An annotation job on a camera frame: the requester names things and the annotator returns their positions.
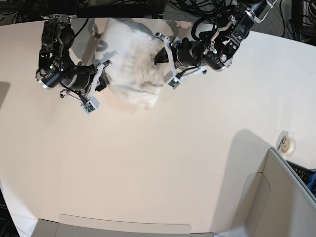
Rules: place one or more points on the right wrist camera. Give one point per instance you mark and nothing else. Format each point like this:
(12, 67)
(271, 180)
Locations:
(90, 106)

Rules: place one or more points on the black keyboard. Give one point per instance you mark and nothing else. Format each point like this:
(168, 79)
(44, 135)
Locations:
(302, 172)

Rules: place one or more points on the blue cloth item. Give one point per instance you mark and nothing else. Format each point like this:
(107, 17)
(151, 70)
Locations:
(311, 184)

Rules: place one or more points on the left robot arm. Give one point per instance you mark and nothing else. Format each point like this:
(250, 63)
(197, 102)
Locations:
(215, 38)

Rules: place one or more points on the grey partition panel bottom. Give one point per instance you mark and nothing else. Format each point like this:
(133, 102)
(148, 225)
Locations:
(75, 226)

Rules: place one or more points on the grey partition panel right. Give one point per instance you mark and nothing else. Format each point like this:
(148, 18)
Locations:
(275, 203)

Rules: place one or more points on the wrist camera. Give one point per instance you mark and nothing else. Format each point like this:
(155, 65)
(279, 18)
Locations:
(173, 81)
(90, 106)

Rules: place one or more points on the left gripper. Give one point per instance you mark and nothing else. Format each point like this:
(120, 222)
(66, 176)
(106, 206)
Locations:
(183, 56)

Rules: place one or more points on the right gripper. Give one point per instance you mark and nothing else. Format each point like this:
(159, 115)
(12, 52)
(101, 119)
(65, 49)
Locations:
(77, 80)

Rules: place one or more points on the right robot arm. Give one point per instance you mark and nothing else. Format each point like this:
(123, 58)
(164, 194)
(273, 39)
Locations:
(57, 69)

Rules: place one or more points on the grey partition panel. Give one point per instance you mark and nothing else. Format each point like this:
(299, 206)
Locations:
(75, 226)
(275, 203)

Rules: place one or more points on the clear tape roll dispenser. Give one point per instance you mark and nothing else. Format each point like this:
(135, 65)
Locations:
(285, 144)

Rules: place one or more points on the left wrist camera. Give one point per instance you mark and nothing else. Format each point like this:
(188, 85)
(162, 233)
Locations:
(173, 81)

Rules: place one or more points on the white printed t-shirt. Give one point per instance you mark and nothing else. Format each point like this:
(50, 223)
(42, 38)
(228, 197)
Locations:
(131, 47)

